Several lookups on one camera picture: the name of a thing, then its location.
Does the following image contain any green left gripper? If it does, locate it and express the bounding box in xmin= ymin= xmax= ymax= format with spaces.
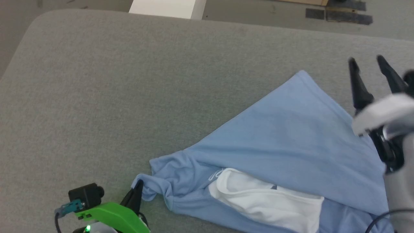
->
xmin=76 ymin=180 xmax=151 ymax=233

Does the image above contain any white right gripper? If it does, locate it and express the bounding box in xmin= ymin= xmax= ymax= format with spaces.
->
xmin=349 ymin=55 xmax=414 ymax=136

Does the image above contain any light blue garment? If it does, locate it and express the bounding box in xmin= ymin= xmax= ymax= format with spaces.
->
xmin=131 ymin=70 xmax=395 ymax=233

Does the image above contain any grey fabric sofa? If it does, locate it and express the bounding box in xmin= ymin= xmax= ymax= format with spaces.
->
xmin=0 ymin=9 xmax=414 ymax=233

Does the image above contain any white box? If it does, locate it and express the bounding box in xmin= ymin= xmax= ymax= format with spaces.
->
xmin=129 ymin=0 xmax=207 ymax=20

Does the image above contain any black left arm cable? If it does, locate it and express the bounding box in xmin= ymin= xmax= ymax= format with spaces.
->
xmin=54 ymin=199 xmax=84 ymax=233

